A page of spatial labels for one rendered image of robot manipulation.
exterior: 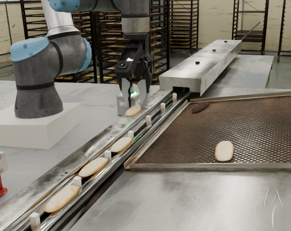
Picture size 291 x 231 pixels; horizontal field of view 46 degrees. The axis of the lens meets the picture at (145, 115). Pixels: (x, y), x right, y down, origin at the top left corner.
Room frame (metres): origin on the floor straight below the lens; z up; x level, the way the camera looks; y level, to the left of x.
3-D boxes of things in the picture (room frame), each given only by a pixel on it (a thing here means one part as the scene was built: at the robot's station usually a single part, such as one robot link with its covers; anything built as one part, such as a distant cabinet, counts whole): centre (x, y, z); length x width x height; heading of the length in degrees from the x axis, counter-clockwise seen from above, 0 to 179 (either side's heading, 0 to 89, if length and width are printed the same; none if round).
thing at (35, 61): (1.07, 0.34, 1.05); 0.13 x 0.12 x 0.14; 139
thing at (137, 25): (0.97, 0.02, 1.16); 0.08 x 0.08 x 0.05
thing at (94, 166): (0.73, 0.13, 0.86); 0.10 x 0.04 x 0.01; 153
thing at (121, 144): (0.86, 0.07, 0.86); 0.10 x 0.04 x 0.01; 158
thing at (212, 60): (1.94, -0.38, 0.89); 1.25 x 0.18 x 0.09; 158
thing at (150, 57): (0.97, 0.02, 1.08); 0.09 x 0.08 x 0.12; 158
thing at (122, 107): (1.22, 0.06, 0.84); 0.08 x 0.08 x 0.11; 68
